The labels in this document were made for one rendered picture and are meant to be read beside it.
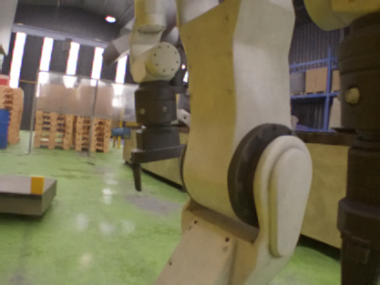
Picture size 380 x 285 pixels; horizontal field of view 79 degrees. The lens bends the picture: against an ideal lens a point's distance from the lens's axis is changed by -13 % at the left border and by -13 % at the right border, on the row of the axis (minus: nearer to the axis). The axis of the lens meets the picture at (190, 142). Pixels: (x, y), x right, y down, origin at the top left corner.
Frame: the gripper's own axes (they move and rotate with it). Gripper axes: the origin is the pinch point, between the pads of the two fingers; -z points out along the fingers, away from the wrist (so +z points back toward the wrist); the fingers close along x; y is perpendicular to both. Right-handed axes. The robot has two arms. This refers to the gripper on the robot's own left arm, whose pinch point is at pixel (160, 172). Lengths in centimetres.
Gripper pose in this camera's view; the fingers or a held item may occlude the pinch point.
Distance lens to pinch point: 57.2
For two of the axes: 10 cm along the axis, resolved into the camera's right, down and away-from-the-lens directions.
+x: 8.4, -1.2, 5.2
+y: -5.3, -0.7, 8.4
